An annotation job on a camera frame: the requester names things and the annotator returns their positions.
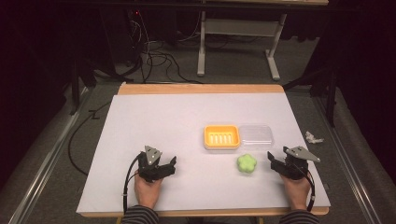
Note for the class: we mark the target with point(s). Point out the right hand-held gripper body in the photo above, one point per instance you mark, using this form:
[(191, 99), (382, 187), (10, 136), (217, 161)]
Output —
[(294, 166)]

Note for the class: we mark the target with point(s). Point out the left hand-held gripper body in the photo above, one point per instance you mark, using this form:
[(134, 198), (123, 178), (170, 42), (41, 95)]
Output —
[(153, 170)]

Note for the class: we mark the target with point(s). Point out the person's left hand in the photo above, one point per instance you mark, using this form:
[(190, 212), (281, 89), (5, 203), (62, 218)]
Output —
[(147, 193)]

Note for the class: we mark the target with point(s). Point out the person's right hand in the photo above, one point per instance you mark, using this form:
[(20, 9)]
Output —
[(296, 193)]

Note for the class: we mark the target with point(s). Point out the green flower-shaped soap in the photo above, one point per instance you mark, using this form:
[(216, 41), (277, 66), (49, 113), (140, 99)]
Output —
[(247, 163)]

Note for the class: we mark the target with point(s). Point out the clear plastic soap dish lid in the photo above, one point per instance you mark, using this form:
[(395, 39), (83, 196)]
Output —
[(257, 135)]

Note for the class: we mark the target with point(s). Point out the crumpled white paper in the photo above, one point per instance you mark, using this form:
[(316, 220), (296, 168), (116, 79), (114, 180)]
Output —
[(313, 137)]

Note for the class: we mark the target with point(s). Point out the white table cover sheet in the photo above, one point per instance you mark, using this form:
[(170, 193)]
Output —
[(174, 124)]

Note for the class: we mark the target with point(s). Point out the yellow soap dish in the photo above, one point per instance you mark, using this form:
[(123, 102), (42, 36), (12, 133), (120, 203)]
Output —
[(222, 137)]

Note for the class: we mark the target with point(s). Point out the black metal stand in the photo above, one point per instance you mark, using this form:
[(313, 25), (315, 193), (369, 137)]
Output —
[(76, 87), (330, 93)]

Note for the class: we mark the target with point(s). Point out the black computer tower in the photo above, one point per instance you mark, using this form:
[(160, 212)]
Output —
[(120, 34)]

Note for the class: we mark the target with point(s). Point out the metal floor rail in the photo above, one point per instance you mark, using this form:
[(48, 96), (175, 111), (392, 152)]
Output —
[(351, 168), (46, 161)]

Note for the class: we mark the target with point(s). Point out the white metal desk frame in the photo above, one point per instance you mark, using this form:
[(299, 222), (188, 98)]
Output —
[(239, 27)]

